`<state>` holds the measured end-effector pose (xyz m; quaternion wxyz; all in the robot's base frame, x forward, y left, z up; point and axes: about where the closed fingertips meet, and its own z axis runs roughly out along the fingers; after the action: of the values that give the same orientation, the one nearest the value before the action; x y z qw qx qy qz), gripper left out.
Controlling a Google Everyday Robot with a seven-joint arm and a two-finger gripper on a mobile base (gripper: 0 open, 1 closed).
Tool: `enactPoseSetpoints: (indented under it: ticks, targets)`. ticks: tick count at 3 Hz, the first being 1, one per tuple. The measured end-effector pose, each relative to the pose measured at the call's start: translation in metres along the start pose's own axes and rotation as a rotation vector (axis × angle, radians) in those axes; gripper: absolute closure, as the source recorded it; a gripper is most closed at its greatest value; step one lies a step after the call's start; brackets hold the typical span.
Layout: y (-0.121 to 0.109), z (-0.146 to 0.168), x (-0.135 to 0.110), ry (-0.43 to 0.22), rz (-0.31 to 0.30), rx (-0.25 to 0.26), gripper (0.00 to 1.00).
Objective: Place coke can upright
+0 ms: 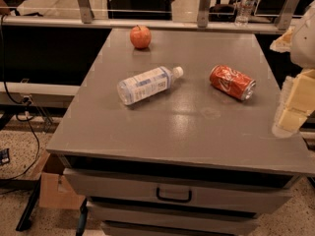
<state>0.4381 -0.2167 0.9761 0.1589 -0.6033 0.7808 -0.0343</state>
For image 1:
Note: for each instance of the metal railing frame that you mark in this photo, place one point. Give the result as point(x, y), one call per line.
point(207, 18)

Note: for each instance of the clear plastic water bottle lying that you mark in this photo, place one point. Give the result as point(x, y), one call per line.
point(147, 84)

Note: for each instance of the red apple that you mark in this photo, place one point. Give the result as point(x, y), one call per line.
point(140, 37)

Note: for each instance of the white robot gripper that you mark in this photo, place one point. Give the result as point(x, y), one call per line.
point(304, 43)

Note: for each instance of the black drawer handle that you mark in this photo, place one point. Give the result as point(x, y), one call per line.
point(174, 196)

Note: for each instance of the grey drawer cabinet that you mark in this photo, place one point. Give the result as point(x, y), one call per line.
point(189, 137)

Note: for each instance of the brown cardboard box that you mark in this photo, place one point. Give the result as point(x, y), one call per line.
point(55, 191)

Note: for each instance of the red coke can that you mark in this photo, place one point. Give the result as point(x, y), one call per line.
point(232, 82)

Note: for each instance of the upright water bottle background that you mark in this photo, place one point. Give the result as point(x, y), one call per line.
point(244, 11)

